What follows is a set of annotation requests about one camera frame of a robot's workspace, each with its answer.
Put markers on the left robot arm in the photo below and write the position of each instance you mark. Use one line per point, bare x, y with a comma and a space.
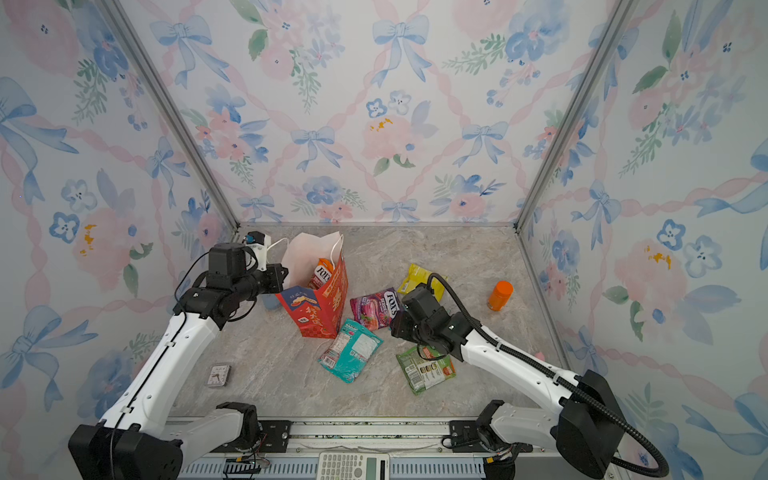
131, 440

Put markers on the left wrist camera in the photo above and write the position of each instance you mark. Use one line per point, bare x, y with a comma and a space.
257, 246

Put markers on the orange Fox's fruits candy bag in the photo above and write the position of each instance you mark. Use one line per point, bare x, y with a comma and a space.
322, 273

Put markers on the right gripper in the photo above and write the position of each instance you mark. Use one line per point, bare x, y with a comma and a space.
399, 329

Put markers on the orange plastic bottle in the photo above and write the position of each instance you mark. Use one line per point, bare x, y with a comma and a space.
500, 295

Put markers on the light green snack bag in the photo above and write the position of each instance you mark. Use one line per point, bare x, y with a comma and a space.
424, 368

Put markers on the grey calculator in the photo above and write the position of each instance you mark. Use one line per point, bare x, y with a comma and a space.
353, 465

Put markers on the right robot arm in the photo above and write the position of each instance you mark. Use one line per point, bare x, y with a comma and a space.
571, 423

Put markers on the teal Fox's candy bag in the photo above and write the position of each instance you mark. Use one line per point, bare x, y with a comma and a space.
350, 351

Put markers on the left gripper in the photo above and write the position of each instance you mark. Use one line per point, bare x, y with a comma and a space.
277, 278

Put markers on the yellow chips snack bag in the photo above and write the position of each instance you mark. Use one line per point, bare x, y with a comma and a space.
417, 275

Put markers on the red paper gift bag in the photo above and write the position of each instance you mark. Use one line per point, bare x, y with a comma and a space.
316, 313

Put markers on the small square clock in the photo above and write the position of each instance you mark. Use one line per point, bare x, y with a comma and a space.
218, 376

